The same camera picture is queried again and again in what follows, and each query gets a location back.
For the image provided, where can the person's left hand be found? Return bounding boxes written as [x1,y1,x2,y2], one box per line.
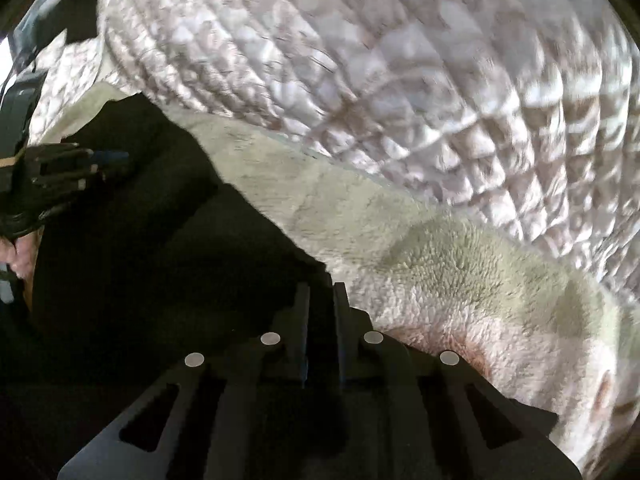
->
[0,232,40,281]

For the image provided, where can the black pants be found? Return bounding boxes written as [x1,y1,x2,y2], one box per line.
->
[1,95,326,479]

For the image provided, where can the floral green plush blanket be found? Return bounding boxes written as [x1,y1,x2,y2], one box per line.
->
[47,84,639,479]

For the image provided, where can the quilted beige satin bedspread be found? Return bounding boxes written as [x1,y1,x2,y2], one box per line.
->
[30,0,639,299]

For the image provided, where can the dark clothes pile on bed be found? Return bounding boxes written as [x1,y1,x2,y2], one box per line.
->
[8,0,98,62]

